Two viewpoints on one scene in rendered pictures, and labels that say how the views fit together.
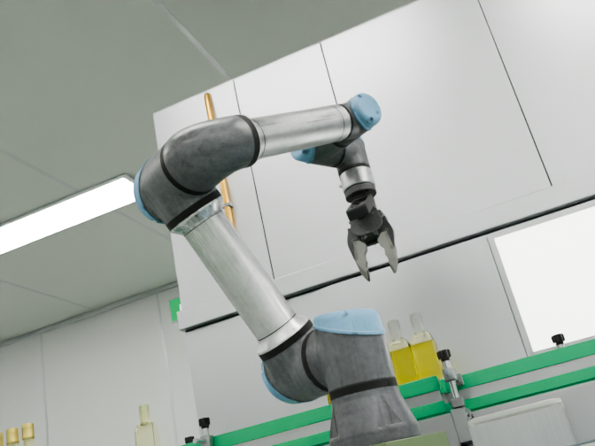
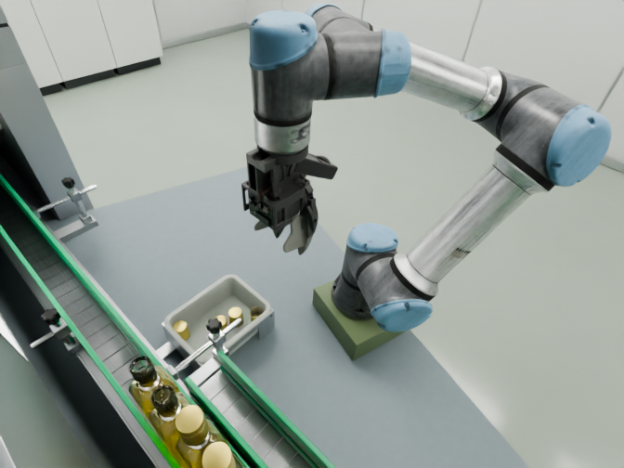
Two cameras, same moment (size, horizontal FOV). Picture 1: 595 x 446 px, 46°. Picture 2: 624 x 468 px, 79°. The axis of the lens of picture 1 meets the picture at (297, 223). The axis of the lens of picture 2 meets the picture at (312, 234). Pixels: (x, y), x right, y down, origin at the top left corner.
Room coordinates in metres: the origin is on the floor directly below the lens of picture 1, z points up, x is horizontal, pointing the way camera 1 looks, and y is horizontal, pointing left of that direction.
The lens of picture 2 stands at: (1.83, 0.07, 1.65)
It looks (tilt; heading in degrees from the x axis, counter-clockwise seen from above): 44 degrees down; 203
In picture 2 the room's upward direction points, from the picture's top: 4 degrees clockwise
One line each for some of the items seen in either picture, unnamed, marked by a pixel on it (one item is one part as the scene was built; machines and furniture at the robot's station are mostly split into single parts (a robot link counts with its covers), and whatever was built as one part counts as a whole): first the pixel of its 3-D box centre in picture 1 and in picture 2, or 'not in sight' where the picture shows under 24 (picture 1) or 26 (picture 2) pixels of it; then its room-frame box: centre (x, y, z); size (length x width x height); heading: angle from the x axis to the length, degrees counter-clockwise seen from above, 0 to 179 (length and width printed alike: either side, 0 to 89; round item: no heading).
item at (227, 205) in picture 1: (223, 184); not in sight; (1.97, 0.20, 1.76); 0.03 x 0.03 x 0.72; 73
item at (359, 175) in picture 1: (356, 183); (284, 129); (1.43, -0.15, 1.40); 0.08 x 0.08 x 0.05
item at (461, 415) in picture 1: (467, 425); (207, 376); (1.58, -0.26, 0.85); 0.09 x 0.04 x 0.07; 163
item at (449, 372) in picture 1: (452, 380); (207, 347); (1.56, -0.26, 0.95); 0.17 x 0.03 x 0.12; 163
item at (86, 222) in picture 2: not in sight; (73, 214); (1.37, -0.87, 0.90); 0.17 x 0.05 x 0.23; 163
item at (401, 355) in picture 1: (409, 381); (184, 435); (1.72, -0.18, 0.99); 0.06 x 0.06 x 0.21; 73
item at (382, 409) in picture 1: (369, 415); (361, 284); (1.20, -0.05, 0.87); 0.15 x 0.15 x 0.10
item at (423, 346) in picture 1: (431, 375); (164, 409); (1.70, -0.23, 0.99); 0.06 x 0.06 x 0.21; 72
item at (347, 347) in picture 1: (350, 347); (370, 253); (1.20, -0.04, 0.99); 0.13 x 0.12 x 0.14; 41
